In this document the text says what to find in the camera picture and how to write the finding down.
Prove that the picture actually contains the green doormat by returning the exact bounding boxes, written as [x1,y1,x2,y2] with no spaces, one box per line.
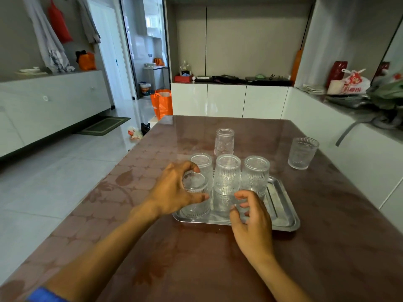
[76,116,131,137]

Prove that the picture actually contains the stack of papers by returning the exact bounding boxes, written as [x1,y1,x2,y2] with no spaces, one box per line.
[297,84,327,95]

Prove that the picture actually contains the blue sleeve cuff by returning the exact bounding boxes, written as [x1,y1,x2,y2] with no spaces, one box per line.
[27,286,68,302]

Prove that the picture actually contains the orange paddle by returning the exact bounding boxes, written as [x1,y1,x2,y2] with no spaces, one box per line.
[290,49,304,84]

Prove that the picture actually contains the rectangular steel tray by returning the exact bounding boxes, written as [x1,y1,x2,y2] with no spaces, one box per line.
[172,174,301,233]

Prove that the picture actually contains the white door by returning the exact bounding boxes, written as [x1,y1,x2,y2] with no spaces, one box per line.
[88,0,133,105]

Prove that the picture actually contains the person's right forearm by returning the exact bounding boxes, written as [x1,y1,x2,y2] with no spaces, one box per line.
[252,253,313,302]

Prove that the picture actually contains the person's left hand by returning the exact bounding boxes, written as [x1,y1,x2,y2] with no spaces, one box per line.
[146,160,210,218]

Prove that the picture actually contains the grey hanging garment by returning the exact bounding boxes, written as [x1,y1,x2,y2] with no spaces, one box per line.
[75,0,101,45]

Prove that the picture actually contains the ribbed clear drinking glass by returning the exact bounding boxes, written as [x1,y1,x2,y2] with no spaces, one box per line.
[287,137,320,170]
[182,172,211,220]
[212,189,250,219]
[214,128,235,157]
[213,154,242,196]
[190,153,214,193]
[241,155,271,199]

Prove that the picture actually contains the small orange bag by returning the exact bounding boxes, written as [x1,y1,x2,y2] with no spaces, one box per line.
[75,50,97,72]

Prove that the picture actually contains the long white sideboard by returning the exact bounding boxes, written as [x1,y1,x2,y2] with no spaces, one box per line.
[0,70,113,158]

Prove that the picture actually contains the white red plastic bag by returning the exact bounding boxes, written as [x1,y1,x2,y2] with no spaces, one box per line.
[327,69,372,95]

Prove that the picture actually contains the red hanging bag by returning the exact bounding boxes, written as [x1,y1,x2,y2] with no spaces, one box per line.
[47,0,73,44]

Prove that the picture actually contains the person's left forearm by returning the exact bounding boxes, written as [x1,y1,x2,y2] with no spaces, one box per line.
[44,200,162,302]

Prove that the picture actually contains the person's right hand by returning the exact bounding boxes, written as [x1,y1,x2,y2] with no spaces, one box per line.
[229,190,276,266]

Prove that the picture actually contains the orange shopping bag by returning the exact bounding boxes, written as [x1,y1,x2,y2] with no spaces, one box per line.
[150,89,174,121]

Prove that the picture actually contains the flat black device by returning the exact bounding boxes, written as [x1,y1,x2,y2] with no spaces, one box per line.
[245,74,292,87]

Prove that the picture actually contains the white glossy base cabinet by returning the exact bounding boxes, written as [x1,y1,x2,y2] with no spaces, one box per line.
[170,83,294,120]

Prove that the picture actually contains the black bag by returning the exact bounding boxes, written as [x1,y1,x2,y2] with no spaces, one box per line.
[210,75,247,85]

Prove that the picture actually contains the white hanging garment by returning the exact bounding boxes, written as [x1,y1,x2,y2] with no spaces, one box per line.
[21,0,75,74]

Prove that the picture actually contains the grey strap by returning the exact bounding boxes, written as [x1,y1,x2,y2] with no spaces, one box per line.
[335,112,403,147]

